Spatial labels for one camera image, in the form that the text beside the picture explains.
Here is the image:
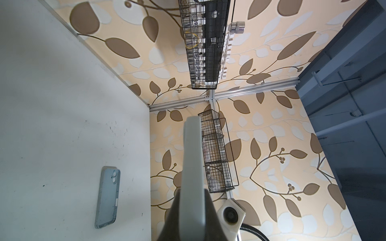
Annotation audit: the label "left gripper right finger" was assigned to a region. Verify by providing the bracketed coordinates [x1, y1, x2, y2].
[204, 189, 227, 241]

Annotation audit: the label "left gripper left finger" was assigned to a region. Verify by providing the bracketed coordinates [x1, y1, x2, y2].
[157, 189, 181, 241]

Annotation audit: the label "black smartphone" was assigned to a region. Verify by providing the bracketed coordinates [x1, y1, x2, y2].
[179, 116, 206, 241]

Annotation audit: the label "light blue phone case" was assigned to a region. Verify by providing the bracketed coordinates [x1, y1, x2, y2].
[94, 166, 121, 229]

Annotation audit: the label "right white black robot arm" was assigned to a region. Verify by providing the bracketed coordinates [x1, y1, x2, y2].
[240, 223, 269, 241]

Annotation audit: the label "right wall wire basket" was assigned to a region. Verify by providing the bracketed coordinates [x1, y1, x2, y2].
[199, 109, 239, 193]

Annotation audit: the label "wall wire basket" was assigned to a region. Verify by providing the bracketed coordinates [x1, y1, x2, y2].
[179, 1, 245, 89]
[199, 109, 239, 193]

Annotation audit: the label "aluminium frame bars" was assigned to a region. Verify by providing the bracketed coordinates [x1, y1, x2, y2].
[150, 86, 311, 208]

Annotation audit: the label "back wall wire basket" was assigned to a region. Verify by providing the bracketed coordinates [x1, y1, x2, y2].
[179, 1, 245, 89]

